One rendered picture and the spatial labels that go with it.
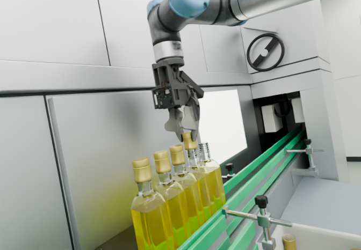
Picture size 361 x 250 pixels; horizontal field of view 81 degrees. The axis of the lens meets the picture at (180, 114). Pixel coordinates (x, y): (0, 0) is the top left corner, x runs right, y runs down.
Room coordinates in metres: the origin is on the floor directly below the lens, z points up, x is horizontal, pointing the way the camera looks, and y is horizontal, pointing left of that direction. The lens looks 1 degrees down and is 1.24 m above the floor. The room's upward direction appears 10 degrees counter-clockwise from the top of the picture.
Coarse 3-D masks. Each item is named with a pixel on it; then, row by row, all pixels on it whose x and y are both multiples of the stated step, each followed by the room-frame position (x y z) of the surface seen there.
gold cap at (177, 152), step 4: (180, 144) 0.53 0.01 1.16; (172, 148) 0.51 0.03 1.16; (176, 148) 0.51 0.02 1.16; (180, 148) 0.51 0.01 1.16; (172, 152) 0.51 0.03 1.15; (176, 152) 0.51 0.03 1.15; (180, 152) 0.51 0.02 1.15; (172, 156) 0.51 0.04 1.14; (176, 156) 0.51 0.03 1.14; (180, 156) 0.51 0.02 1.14; (184, 156) 0.52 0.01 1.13; (172, 160) 0.51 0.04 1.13; (176, 160) 0.51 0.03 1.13; (180, 160) 0.51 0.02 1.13; (184, 160) 0.51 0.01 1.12; (172, 164) 0.52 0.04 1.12; (176, 164) 0.51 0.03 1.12
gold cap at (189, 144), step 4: (188, 132) 0.57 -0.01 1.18; (184, 136) 0.56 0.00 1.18; (188, 136) 0.55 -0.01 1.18; (184, 140) 0.56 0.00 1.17; (188, 140) 0.55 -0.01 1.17; (184, 144) 0.56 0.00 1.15; (188, 144) 0.55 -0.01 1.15; (192, 144) 0.55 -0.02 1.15; (196, 144) 0.56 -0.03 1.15; (184, 148) 0.57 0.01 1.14; (188, 148) 0.55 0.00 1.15; (192, 148) 0.55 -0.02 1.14
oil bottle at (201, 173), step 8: (192, 168) 0.55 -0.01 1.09; (200, 168) 0.55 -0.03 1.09; (200, 176) 0.54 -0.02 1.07; (208, 176) 0.56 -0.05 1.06; (200, 184) 0.53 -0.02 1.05; (208, 184) 0.56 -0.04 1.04; (200, 192) 0.53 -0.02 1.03; (208, 192) 0.55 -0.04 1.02; (200, 200) 0.53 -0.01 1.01; (208, 200) 0.55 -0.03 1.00; (208, 208) 0.54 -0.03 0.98; (208, 216) 0.54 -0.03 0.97
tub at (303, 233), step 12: (276, 228) 0.64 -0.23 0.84; (288, 228) 0.65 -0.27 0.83; (300, 228) 0.63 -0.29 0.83; (312, 228) 0.61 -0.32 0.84; (276, 240) 0.60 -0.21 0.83; (300, 240) 0.63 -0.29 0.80; (312, 240) 0.61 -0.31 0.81; (324, 240) 0.59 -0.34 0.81; (336, 240) 0.57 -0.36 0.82; (348, 240) 0.56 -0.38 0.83; (360, 240) 0.54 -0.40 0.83
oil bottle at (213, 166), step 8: (200, 160) 0.62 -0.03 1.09; (208, 160) 0.60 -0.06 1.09; (208, 168) 0.58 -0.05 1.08; (216, 168) 0.60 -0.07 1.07; (216, 176) 0.59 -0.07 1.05; (216, 184) 0.59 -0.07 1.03; (216, 192) 0.58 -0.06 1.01; (224, 192) 0.61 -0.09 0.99; (216, 200) 0.58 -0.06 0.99; (224, 200) 0.60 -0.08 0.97; (216, 208) 0.58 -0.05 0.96
